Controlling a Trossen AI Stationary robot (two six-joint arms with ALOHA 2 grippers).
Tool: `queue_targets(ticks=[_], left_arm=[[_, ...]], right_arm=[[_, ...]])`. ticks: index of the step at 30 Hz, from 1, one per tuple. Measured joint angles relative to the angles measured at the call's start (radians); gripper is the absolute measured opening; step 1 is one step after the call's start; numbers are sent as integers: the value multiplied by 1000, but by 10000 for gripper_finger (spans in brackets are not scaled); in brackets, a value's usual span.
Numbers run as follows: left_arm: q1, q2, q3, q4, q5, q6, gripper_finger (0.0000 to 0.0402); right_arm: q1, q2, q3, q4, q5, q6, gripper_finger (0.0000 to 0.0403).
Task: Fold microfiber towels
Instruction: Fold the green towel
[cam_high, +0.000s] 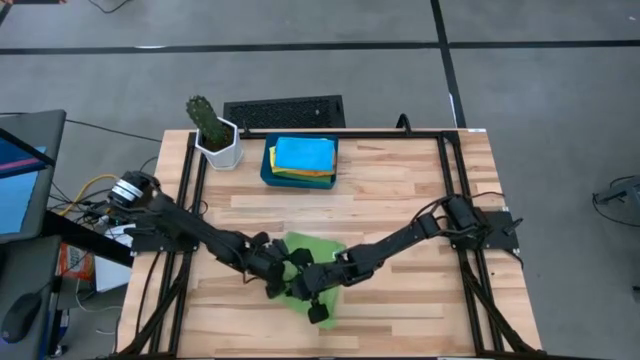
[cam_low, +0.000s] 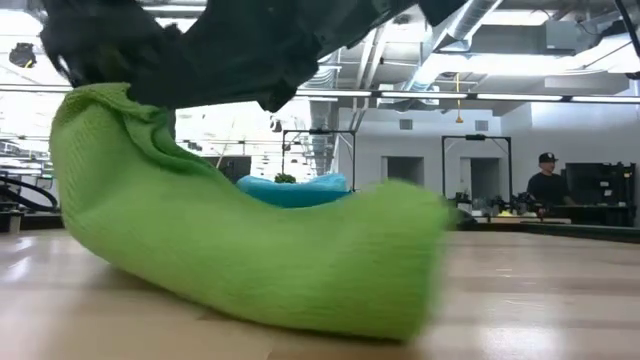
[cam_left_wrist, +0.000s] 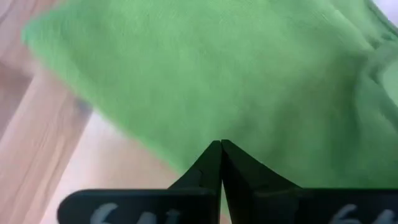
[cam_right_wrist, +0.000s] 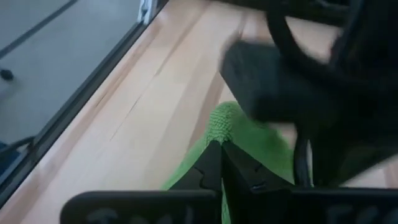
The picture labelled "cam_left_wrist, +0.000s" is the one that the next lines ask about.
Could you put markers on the green microfiber towel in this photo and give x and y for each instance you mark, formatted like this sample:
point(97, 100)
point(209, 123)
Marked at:
point(233, 77)

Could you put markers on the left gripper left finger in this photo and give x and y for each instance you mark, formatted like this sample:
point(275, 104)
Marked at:
point(205, 174)

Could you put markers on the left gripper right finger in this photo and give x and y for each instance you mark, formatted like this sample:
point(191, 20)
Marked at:
point(245, 177)

